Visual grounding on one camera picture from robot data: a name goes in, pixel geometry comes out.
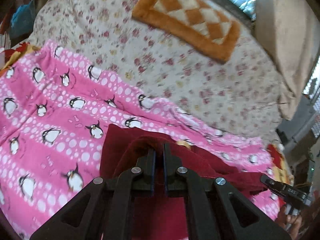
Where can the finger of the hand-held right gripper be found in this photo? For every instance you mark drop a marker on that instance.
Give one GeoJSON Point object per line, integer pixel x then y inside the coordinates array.
{"type": "Point", "coordinates": [271, 182]}

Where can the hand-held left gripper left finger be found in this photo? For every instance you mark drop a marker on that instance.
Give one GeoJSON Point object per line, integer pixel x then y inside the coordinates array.
{"type": "Point", "coordinates": [153, 172]}

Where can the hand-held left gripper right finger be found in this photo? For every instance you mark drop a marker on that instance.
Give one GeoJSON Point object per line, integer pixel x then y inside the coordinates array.
{"type": "Point", "coordinates": [166, 172]}

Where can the dark red garment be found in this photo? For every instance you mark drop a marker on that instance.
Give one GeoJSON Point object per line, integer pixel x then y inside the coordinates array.
{"type": "Point", "coordinates": [140, 142]}

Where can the person's right hand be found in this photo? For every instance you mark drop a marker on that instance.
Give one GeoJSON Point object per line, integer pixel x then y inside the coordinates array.
{"type": "Point", "coordinates": [290, 221]}

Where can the grey box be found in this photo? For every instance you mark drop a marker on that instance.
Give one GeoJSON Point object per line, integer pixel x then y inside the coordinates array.
{"type": "Point", "coordinates": [297, 125]}

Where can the pink penguin print blanket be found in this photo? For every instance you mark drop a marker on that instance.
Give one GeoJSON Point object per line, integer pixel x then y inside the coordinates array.
{"type": "Point", "coordinates": [62, 130]}

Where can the floral bed sheet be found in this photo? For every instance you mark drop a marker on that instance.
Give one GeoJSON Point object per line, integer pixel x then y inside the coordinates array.
{"type": "Point", "coordinates": [175, 67]}

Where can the beige curtain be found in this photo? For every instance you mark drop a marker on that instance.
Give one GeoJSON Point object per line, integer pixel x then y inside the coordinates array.
{"type": "Point", "coordinates": [282, 42]}

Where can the orange checkered mat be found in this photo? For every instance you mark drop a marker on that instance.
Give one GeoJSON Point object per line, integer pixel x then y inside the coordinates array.
{"type": "Point", "coordinates": [187, 17]}

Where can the blue bag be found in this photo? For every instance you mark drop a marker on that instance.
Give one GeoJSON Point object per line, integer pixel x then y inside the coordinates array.
{"type": "Point", "coordinates": [23, 15]}

